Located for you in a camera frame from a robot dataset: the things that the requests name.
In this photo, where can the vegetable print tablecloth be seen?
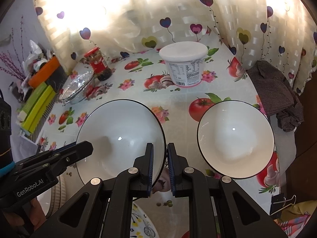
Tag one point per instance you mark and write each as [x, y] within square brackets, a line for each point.
[144, 77]

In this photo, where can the black binder clip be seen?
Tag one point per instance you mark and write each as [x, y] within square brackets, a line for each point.
[280, 202]

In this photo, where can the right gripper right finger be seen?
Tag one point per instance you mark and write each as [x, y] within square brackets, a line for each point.
[217, 207]

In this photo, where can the lime green box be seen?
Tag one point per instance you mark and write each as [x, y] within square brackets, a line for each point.
[31, 122]

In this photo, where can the purple dried flower branches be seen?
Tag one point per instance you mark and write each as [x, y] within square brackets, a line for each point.
[12, 64]

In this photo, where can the floral yellow patterned plate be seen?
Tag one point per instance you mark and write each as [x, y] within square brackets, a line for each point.
[141, 225]

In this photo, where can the red label sauce jar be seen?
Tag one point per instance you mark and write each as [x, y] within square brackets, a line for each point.
[95, 59]

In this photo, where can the white ribbed bowl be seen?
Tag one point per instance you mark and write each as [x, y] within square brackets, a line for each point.
[119, 131]
[235, 139]

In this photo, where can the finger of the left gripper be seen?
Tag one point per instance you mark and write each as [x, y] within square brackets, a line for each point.
[57, 163]
[64, 150]

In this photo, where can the dark dotted cloth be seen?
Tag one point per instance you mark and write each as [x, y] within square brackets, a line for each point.
[276, 95]

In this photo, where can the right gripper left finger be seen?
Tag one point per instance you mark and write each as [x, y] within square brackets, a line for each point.
[103, 208]

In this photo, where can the stacked foil trays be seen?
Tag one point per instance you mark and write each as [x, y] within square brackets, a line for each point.
[79, 88]

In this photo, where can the heart pattern curtain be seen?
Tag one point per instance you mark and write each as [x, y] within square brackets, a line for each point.
[281, 32]

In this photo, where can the light green box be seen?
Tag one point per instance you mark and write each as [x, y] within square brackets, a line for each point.
[35, 95]

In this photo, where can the striped colourful cloth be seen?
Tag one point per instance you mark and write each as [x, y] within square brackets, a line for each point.
[294, 218]

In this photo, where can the wooden cabinet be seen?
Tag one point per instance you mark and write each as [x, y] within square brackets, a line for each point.
[301, 174]

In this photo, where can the orange box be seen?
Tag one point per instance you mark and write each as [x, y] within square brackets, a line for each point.
[44, 73]

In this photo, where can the white plastic tub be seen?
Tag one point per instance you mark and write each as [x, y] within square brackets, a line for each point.
[185, 62]

